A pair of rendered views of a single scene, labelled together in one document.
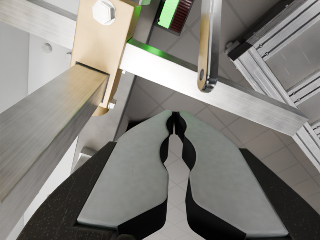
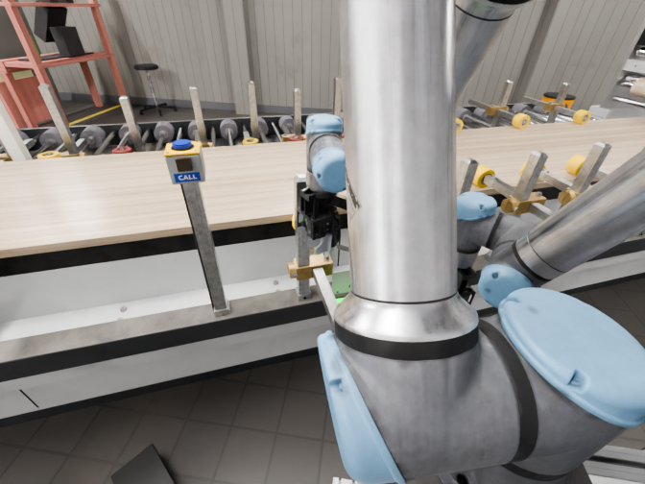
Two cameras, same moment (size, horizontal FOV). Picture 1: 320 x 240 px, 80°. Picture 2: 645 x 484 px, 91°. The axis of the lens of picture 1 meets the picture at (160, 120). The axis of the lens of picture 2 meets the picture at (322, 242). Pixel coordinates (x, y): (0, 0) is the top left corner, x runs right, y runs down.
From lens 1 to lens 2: 84 cm
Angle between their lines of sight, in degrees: 74
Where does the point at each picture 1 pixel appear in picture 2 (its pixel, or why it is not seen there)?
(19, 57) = (265, 272)
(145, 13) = not seen: hidden behind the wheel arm
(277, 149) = not seen: outside the picture
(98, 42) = (317, 259)
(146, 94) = (221, 450)
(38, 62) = (264, 282)
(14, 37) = (276, 267)
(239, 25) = not seen: outside the picture
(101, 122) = (256, 304)
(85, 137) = (238, 302)
